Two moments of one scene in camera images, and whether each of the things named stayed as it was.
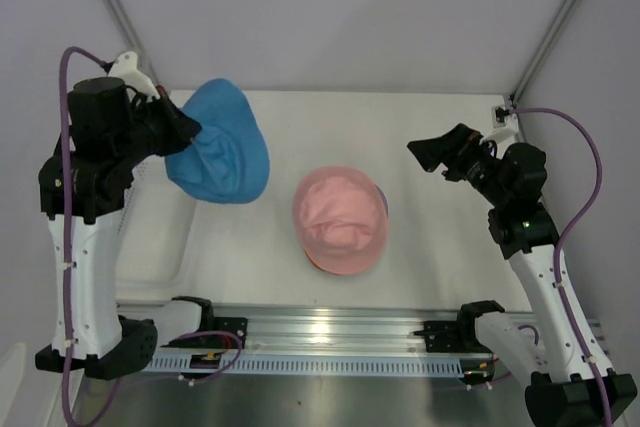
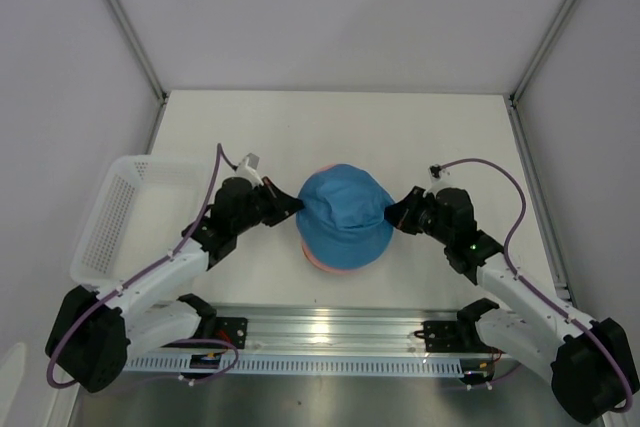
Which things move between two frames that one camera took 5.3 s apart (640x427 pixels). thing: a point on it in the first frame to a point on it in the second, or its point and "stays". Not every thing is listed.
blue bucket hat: (228, 161) to (343, 223)
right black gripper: (447, 148) to (400, 214)
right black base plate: (452, 336) stays
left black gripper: (183, 128) to (281, 205)
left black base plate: (217, 332) stays
